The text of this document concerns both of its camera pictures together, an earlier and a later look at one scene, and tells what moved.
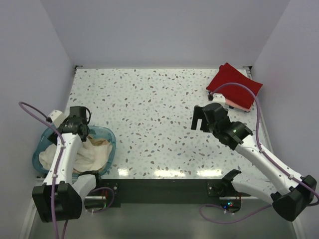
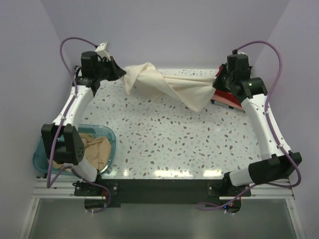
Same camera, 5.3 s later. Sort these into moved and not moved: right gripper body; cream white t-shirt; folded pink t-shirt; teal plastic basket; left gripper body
Moved: right gripper body; left gripper body; cream white t-shirt
Not moved: folded pink t-shirt; teal plastic basket
